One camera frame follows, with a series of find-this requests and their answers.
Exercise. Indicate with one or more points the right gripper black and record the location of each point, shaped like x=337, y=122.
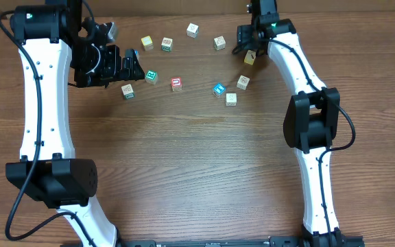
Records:
x=245, y=40

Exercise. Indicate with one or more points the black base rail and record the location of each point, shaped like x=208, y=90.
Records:
x=270, y=242

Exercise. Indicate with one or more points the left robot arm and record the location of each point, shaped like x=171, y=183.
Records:
x=60, y=48

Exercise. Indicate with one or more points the white block yellow side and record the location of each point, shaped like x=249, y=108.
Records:
x=231, y=99

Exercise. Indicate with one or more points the white picture block dark side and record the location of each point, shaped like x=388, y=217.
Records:
x=243, y=82

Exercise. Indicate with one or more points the yellow top block left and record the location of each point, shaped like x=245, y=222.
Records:
x=147, y=43

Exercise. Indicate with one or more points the blue letter T block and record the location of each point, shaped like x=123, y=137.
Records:
x=219, y=89

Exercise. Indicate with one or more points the white block top centre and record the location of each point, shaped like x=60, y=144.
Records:
x=192, y=30

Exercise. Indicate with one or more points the yellow side picture block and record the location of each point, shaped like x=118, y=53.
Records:
x=250, y=57

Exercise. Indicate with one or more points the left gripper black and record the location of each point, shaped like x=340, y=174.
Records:
x=114, y=70

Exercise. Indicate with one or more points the blue letter block far left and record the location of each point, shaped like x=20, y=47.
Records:
x=137, y=54

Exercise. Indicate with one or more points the red letter U block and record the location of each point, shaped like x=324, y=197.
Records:
x=176, y=84

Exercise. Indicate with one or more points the green letter R block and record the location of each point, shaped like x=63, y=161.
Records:
x=151, y=77

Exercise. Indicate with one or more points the wooden block green letter side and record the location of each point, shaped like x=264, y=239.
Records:
x=167, y=44

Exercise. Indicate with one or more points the white grapes picture block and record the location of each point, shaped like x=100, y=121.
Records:
x=128, y=91

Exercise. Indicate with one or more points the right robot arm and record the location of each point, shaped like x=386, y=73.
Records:
x=310, y=124

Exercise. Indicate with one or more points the white picture block centre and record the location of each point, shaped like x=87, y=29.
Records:
x=219, y=43

